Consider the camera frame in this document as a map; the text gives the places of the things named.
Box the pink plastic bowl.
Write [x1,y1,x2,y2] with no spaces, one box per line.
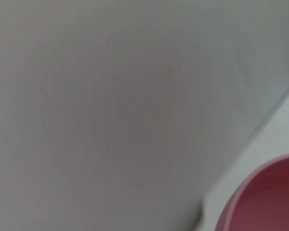
[215,152,289,231]

